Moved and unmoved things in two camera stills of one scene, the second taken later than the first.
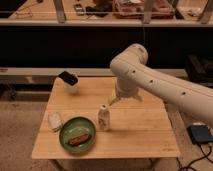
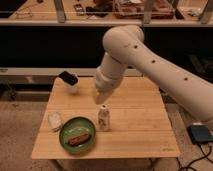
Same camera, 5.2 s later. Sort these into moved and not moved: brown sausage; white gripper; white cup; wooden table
Moved: white gripper
Not moved: brown sausage; wooden table; white cup
